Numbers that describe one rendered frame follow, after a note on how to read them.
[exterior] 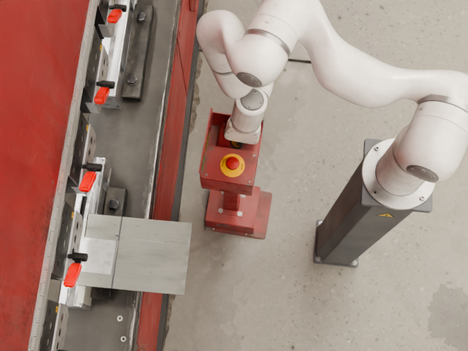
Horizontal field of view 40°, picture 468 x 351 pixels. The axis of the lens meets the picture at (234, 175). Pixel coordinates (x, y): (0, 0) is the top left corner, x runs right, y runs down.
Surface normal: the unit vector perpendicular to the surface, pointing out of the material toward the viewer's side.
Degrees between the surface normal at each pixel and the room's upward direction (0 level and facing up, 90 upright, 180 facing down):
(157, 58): 0
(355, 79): 34
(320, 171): 0
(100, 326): 0
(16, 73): 90
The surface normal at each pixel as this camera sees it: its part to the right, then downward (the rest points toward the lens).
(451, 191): 0.00, -0.28
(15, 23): 1.00, 0.09
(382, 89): 0.11, 0.35
